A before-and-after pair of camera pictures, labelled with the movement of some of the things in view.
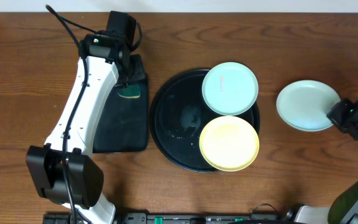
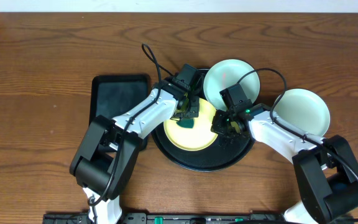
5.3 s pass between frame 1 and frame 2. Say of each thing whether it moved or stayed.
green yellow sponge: moved
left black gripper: moved
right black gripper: moved
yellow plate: moved
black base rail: stayed
